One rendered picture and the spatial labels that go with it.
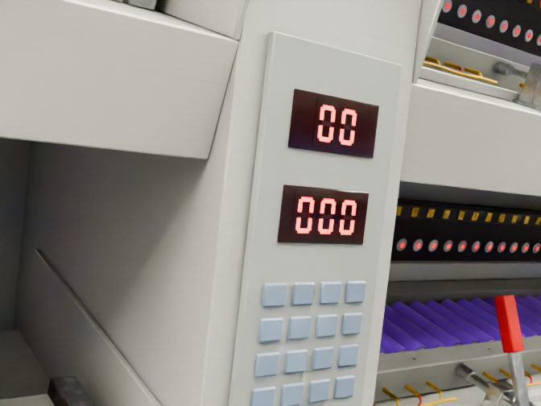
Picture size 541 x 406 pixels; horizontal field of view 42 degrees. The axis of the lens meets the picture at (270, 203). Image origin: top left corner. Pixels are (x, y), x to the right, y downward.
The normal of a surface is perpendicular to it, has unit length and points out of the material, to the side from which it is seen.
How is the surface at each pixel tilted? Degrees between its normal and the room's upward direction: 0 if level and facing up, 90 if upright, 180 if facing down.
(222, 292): 90
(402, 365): 15
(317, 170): 90
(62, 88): 105
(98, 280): 90
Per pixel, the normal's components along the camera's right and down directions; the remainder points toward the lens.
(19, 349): 0.27, -0.93
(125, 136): 0.57, 0.36
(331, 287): 0.62, 0.11
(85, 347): -0.78, -0.05
